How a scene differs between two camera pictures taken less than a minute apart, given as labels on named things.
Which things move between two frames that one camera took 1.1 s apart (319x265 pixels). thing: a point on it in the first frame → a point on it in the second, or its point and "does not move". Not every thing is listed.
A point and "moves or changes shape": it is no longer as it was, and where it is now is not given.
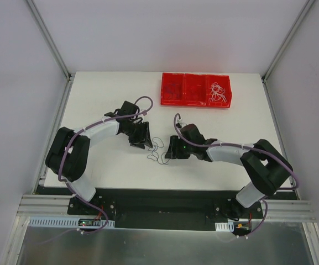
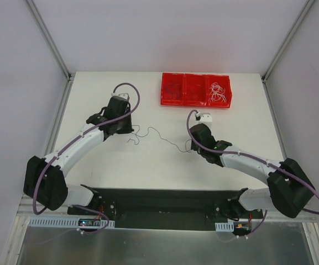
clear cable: (217, 93) does not move
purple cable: (157, 159) moves or changes shape
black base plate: (159, 208) does not move
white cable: (217, 93) does not move
